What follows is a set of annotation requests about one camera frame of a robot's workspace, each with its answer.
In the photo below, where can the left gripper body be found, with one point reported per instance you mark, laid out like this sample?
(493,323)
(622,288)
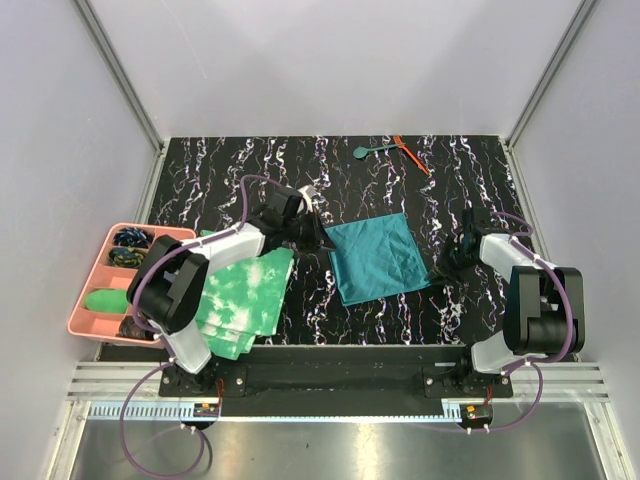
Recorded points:
(302,231)

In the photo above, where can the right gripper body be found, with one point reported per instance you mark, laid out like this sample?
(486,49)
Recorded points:
(453,260)

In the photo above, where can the teal satin napkin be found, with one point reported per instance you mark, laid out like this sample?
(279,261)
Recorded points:
(376,258)

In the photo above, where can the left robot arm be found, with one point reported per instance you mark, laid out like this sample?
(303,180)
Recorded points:
(166,290)

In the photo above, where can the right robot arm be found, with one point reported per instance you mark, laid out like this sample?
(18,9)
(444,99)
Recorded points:
(544,319)

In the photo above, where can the green tie-dye cloth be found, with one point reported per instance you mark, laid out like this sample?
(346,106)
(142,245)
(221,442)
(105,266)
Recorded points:
(243,302)

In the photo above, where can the teal plastic spoon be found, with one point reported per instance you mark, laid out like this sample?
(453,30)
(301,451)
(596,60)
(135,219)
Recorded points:
(361,152)

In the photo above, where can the orange plastic fork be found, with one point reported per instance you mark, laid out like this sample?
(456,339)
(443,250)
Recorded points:
(405,149)

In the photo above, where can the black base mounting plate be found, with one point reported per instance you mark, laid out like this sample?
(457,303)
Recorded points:
(341,367)

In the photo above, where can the blue patterned rolled cloth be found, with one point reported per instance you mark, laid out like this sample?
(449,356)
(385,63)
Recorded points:
(133,237)

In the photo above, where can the brown patterned rolled cloth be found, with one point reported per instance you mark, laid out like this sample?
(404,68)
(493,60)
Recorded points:
(130,330)

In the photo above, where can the green rolled cloth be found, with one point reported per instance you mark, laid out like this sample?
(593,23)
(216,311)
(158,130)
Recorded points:
(110,301)

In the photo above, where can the pink compartment tray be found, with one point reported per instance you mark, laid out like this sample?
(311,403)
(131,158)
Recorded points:
(104,326)

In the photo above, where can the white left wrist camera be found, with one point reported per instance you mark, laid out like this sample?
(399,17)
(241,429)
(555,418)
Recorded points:
(308,193)

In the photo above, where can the left aluminium frame post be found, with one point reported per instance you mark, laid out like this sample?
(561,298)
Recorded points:
(107,52)

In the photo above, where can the aluminium frame post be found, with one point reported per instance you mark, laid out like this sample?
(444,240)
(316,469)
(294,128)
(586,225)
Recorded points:
(567,41)
(107,52)

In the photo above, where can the aluminium front rail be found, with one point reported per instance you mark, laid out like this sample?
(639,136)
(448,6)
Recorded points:
(131,391)

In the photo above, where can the right aluminium frame post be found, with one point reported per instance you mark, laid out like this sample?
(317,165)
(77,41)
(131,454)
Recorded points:
(567,41)

